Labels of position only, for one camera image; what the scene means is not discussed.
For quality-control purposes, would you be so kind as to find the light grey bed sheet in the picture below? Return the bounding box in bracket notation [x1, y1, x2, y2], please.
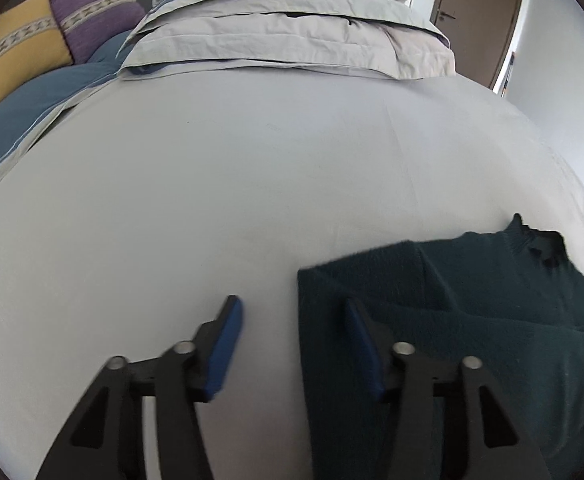
[0, 68, 584, 479]

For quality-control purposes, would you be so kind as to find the blue folded duvet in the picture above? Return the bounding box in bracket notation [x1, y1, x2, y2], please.
[0, 32, 129, 182]

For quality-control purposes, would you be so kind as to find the purple patterned cushion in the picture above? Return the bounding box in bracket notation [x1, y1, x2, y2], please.
[50, 0, 145, 64]

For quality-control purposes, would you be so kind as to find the brown wooden door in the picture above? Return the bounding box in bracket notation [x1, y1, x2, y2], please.
[432, 0, 522, 89]

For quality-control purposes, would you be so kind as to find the yellow patterned cushion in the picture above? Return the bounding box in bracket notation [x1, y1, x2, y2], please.
[0, 0, 72, 102]

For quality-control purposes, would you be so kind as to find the dark green knit sweater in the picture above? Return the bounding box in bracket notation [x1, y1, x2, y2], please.
[297, 217, 584, 479]

